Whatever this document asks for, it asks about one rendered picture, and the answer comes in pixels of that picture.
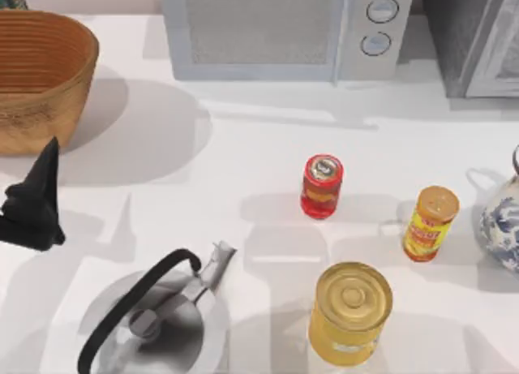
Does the silver kettle with black handle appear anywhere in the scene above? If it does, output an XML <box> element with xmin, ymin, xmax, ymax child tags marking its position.
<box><xmin>76</xmin><ymin>240</ymin><xmax>238</xmax><ymax>374</ymax></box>

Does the microwave oven door handle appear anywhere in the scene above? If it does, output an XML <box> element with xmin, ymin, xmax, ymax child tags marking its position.
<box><xmin>332</xmin><ymin>0</ymin><xmax>350</xmax><ymax>88</ymax></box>

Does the round microwave knob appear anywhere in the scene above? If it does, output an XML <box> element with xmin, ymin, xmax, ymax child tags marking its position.
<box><xmin>359</xmin><ymin>31</ymin><xmax>393</xmax><ymax>58</ymax></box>
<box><xmin>366</xmin><ymin>0</ymin><xmax>401</xmax><ymax>23</ymax></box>

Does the pale microwave oven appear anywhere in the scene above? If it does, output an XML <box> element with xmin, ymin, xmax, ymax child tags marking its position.
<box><xmin>160</xmin><ymin>0</ymin><xmax>418</xmax><ymax>83</ymax></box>

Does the yellow tin can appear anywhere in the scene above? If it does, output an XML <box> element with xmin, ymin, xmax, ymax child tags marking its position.
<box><xmin>307</xmin><ymin>261</ymin><xmax>394</xmax><ymax>368</ymax></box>

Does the yellow bottle with orange cap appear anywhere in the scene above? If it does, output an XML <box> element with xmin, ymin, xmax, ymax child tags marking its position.
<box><xmin>401</xmin><ymin>185</ymin><xmax>461</xmax><ymax>263</ymax></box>

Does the blue and white porcelain vase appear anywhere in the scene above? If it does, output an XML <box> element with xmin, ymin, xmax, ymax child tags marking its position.
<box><xmin>479</xmin><ymin>144</ymin><xmax>519</xmax><ymax>274</ymax></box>

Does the red can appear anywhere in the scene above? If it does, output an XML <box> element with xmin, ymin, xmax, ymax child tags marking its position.
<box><xmin>299</xmin><ymin>153</ymin><xmax>345</xmax><ymax>221</ymax></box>

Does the brown woven basket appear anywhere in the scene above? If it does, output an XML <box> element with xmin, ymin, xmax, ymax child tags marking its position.
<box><xmin>0</xmin><ymin>10</ymin><xmax>101</xmax><ymax>155</ymax></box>

